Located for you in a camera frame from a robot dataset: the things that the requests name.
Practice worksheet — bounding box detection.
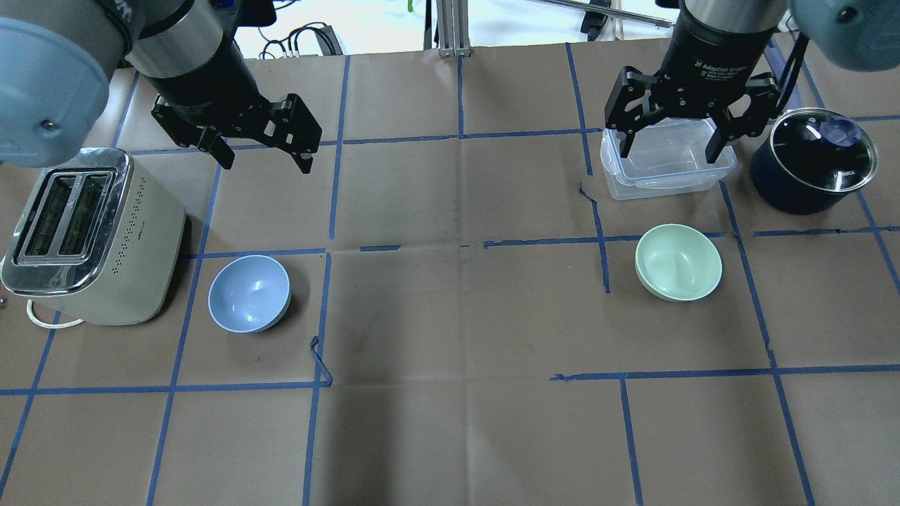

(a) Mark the black cable bundle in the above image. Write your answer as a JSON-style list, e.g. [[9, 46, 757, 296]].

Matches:
[[257, 21, 344, 61]]

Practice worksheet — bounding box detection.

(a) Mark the blue bowl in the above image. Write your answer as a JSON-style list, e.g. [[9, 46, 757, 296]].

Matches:
[[207, 255, 292, 334]]

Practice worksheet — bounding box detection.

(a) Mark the white toaster power cord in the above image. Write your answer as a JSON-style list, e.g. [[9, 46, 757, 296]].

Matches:
[[26, 299, 85, 330]]

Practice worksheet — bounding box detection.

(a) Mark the clear plastic container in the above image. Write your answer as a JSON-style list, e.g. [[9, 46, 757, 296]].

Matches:
[[600, 118, 737, 200]]

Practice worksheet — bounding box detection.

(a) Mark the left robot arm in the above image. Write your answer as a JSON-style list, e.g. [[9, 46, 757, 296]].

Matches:
[[1, 1, 322, 174]]

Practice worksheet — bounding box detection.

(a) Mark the dark blue pot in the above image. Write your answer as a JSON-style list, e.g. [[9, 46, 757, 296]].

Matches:
[[749, 107, 880, 215]]

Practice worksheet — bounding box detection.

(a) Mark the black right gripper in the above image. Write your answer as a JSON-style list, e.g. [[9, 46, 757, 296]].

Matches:
[[605, 15, 780, 164]]

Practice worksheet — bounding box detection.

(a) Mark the aluminium frame post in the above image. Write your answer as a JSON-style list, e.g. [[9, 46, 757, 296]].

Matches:
[[435, 0, 472, 58]]

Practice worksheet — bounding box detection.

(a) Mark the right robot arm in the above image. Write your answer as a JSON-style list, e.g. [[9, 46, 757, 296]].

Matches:
[[605, 1, 899, 163]]

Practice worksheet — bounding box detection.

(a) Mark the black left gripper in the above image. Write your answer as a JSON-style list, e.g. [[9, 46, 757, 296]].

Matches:
[[147, 36, 322, 175]]

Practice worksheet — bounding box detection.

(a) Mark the green bowl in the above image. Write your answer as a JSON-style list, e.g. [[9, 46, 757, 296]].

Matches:
[[634, 223, 724, 302]]

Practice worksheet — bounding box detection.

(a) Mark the cream two-slot toaster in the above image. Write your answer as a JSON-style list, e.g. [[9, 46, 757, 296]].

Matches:
[[2, 148, 186, 325]]

